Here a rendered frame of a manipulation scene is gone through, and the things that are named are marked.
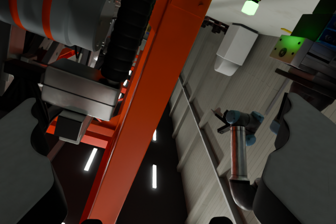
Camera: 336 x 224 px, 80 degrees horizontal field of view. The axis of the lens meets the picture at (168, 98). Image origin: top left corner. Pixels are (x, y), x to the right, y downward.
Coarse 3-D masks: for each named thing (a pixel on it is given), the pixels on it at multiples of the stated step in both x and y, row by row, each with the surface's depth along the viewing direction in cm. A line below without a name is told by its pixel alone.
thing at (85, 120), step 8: (64, 112) 25; (72, 112) 26; (64, 120) 24; (72, 120) 24; (80, 120) 25; (88, 120) 30; (56, 128) 25; (64, 128) 25; (72, 128) 25; (80, 128) 25; (64, 136) 25; (72, 136) 25
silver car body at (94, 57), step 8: (120, 0) 201; (112, 24) 265; (104, 40) 273; (72, 48) 294; (80, 48) 175; (88, 56) 164; (96, 56) 184; (88, 64) 171; (96, 64) 278; (48, 104) 212; (48, 112) 182; (56, 112) 185
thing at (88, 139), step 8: (64, 48) 710; (64, 56) 705; (136, 56) 1222; (136, 64) 902; (128, 80) 1280; (128, 88) 605; (120, 112) 455; (48, 128) 370; (88, 136) 382; (96, 136) 388; (104, 136) 397; (96, 144) 390; (104, 144) 391; (104, 152) 320; (104, 160) 305; (96, 176) 273; (96, 184) 261; (96, 192) 251; (88, 200) 237; (88, 208) 229
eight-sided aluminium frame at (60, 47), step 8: (40, 40) 58; (48, 40) 62; (32, 48) 57; (40, 48) 59; (48, 48) 58; (56, 48) 59; (40, 56) 60; (48, 56) 57; (56, 56) 61; (40, 88) 57
